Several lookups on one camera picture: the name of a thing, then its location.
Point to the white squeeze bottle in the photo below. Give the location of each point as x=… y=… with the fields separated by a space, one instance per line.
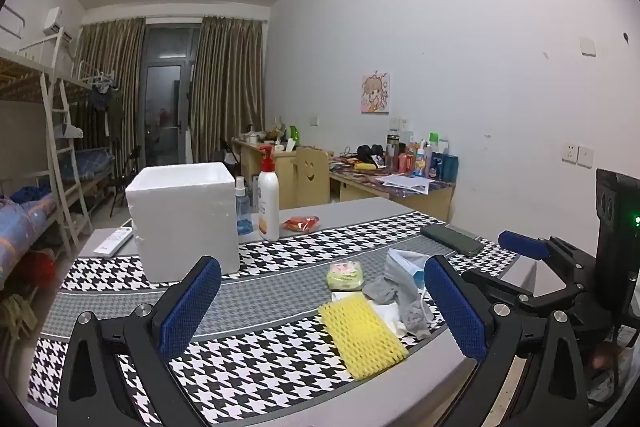
x=423 y=162

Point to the dark thermos bottle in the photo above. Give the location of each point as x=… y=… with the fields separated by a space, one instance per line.
x=392 y=152

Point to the white lotion bottle red pump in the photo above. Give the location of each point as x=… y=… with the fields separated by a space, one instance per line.
x=269 y=207

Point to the white bed ladder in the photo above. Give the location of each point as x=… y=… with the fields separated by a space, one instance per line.
x=62 y=157

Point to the pink cartoon wall poster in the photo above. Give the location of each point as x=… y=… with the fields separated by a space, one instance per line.
x=375 y=93

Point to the white metal bunk bed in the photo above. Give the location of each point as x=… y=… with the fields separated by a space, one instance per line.
x=20 y=82

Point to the glass balcony door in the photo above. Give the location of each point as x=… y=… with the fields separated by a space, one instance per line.
x=167 y=97

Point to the olive cloth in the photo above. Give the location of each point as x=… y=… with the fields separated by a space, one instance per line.
x=17 y=317

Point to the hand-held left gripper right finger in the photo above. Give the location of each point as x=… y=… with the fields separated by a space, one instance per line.
x=457 y=312

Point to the wooden chair smiley cutout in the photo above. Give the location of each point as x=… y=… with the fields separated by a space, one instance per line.
x=312 y=187

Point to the black smartphone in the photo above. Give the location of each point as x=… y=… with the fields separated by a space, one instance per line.
x=450 y=239

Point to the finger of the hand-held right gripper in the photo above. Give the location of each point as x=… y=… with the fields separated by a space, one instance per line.
x=522 y=243
x=495 y=287

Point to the brown curtain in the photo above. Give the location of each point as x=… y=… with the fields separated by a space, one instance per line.
x=112 y=72
x=227 y=82

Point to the white remote control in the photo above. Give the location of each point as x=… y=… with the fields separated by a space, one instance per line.
x=112 y=243

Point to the white papers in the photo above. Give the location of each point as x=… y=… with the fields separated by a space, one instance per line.
x=407 y=183

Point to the blue face mask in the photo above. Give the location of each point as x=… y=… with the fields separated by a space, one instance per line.
x=405 y=267

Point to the yellow pouch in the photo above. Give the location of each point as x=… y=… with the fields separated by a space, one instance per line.
x=365 y=166

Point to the blue checked mattress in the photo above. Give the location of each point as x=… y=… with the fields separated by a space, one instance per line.
x=94 y=162

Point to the white wall switch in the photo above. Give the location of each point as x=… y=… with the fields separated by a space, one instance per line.
x=588 y=46

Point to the teal bottle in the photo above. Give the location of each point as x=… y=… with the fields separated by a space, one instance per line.
x=450 y=168

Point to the houndstooth tablecloth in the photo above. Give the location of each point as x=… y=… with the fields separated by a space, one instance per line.
x=280 y=357

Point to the blue spray bottle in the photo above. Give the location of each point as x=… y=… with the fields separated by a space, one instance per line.
x=243 y=212

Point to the blue plaid quilt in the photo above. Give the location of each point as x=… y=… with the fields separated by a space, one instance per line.
x=20 y=227

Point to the white double wall socket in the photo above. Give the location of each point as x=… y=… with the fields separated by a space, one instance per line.
x=577 y=154

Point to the grey sock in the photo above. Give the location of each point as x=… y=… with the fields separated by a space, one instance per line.
x=400 y=297

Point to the white socket pair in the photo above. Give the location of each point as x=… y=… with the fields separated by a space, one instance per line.
x=398 y=123

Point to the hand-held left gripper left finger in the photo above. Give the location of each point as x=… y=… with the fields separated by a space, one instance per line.
x=192 y=307

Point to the white air conditioner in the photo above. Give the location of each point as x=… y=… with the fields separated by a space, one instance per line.
x=55 y=24

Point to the black folding chair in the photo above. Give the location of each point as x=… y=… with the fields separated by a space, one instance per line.
x=125 y=177

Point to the green tissue pack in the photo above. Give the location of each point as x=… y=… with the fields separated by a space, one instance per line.
x=345 y=276

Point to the green bag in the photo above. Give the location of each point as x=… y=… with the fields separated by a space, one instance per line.
x=294 y=134

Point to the red snack packet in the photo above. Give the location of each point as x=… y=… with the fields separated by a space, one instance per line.
x=300 y=223

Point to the yellow foam net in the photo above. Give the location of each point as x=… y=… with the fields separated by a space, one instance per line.
x=360 y=337

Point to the red bag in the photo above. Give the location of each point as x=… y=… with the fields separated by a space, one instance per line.
x=37 y=272

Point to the white foam box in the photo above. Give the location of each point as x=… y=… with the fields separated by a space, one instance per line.
x=180 y=227

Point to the dark hanging clothes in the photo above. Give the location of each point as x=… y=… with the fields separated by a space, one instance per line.
x=106 y=107

